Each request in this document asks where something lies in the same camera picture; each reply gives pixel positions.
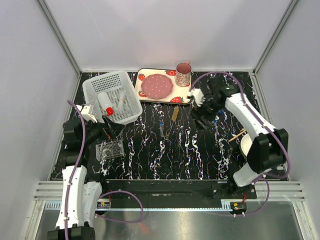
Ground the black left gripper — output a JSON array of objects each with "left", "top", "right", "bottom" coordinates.
[{"left": 81, "top": 115, "right": 125, "bottom": 146}]

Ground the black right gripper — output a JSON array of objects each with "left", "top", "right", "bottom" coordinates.
[{"left": 189, "top": 95, "right": 224, "bottom": 132}]

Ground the brown test tube brush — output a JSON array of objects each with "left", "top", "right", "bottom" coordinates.
[{"left": 165, "top": 105, "right": 180, "bottom": 139}]

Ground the white red-capped wash bottle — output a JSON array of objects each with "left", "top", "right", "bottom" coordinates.
[{"left": 97, "top": 92, "right": 114, "bottom": 117}]

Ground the wooden test tube clamp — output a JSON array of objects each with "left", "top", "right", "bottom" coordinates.
[{"left": 229, "top": 128, "right": 247, "bottom": 142}]

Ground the bundle of plastic pipettes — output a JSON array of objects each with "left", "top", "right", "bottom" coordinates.
[{"left": 116, "top": 91, "right": 126, "bottom": 114}]

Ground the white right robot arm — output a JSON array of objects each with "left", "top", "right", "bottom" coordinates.
[{"left": 187, "top": 75, "right": 291, "bottom": 199}]

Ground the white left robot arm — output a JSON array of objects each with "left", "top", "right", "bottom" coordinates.
[{"left": 46, "top": 116, "right": 125, "bottom": 240}]

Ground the clear test tube rack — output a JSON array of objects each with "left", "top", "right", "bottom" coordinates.
[{"left": 95, "top": 140, "right": 125, "bottom": 161}]

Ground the white plastic mesh basket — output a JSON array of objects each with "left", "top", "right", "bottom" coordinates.
[{"left": 82, "top": 70, "right": 143, "bottom": 125}]

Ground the white ceramic bowl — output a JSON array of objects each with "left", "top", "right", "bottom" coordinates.
[{"left": 239, "top": 133, "right": 253, "bottom": 159}]

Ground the pink floral mug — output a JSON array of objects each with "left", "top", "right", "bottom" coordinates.
[{"left": 175, "top": 61, "right": 192, "bottom": 87}]

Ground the strawberry pattern tray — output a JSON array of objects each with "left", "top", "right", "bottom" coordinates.
[{"left": 134, "top": 68, "right": 191, "bottom": 105}]

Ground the pink polka dot plate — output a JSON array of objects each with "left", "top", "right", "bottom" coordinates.
[{"left": 141, "top": 73, "right": 174, "bottom": 100}]

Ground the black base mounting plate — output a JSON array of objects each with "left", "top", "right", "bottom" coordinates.
[{"left": 106, "top": 179, "right": 257, "bottom": 200}]

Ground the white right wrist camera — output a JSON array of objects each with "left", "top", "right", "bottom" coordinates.
[{"left": 187, "top": 88, "right": 206, "bottom": 107}]

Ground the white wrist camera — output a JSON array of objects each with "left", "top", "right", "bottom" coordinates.
[
  {"left": 187, "top": 88, "right": 206, "bottom": 107},
  {"left": 76, "top": 104, "right": 98, "bottom": 124}
]

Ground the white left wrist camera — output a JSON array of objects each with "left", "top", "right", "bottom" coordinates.
[{"left": 76, "top": 104, "right": 98, "bottom": 124}]

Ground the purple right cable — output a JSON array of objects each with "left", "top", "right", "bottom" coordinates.
[{"left": 190, "top": 71, "right": 292, "bottom": 217}]

